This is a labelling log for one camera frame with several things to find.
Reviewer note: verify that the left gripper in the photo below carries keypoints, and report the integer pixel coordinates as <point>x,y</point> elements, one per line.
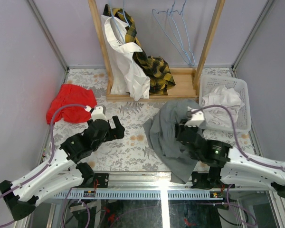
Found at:
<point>111,132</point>

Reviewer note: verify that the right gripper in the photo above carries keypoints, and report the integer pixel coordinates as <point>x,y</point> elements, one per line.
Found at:
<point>180,127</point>

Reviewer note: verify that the white plastic basket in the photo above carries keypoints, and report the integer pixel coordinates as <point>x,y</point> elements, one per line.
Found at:
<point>243,123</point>

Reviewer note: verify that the white shirt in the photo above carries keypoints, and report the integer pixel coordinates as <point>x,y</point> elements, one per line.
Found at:
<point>129,78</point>
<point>228,98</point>

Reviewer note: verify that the yellow plaid shirt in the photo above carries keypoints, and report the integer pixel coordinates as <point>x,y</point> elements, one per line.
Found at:
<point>156,68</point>

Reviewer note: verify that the blue wire hanger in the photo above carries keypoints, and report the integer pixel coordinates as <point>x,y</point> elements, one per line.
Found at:
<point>179,32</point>

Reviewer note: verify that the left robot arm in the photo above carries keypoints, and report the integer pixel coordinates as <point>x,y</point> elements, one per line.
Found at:
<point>63,170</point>

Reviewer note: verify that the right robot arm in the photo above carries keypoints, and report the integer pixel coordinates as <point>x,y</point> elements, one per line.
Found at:
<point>229,166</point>

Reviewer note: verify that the wooden clothes rack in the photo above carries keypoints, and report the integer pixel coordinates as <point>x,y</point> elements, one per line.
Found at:
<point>188,79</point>

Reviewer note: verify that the red cloth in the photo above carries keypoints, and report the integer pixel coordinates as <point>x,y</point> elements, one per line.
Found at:
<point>70,103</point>

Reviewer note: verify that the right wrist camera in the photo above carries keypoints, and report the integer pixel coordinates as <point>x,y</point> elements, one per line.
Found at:
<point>194,117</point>

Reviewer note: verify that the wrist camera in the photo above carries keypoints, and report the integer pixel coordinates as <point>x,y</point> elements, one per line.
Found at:
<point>97,113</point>
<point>194,117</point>

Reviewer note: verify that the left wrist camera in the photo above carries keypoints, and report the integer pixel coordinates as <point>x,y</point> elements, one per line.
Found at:
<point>97,113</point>

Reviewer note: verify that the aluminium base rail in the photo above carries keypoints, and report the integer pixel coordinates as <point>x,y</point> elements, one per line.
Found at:
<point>140,186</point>

